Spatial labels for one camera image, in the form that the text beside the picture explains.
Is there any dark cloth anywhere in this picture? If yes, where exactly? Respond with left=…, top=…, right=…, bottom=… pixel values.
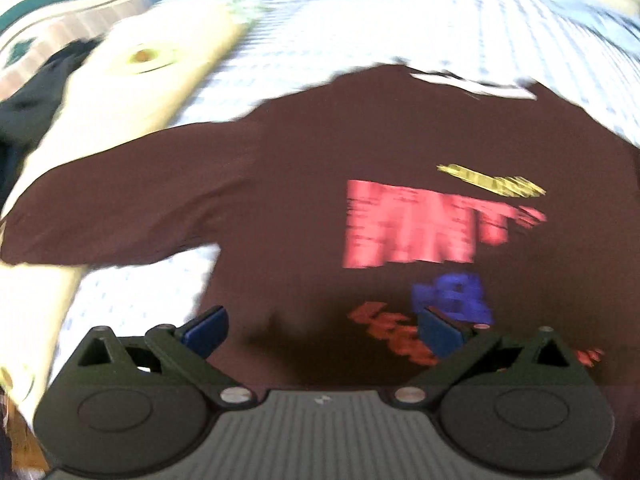
left=0, top=39, right=103, bottom=201

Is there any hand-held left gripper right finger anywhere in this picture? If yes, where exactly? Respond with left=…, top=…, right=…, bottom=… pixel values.
left=392, top=306, right=582, bottom=409

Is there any pale yellow long pillow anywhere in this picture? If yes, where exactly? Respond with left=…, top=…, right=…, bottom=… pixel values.
left=0, top=0, right=268, bottom=406

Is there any dark brown printed t-shirt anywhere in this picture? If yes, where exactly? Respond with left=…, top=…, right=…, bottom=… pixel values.
left=0, top=62, right=640, bottom=397

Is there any cream cloth with green stripe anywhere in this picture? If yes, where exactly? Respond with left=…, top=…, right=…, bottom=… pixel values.
left=0, top=0, right=151, bottom=103

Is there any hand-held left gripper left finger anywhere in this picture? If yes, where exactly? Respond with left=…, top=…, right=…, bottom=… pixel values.
left=74, top=305, right=259, bottom=409

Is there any blue white checked bed sheet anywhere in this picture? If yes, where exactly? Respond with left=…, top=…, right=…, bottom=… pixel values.
left=0, top=0, right=640, bottom=411

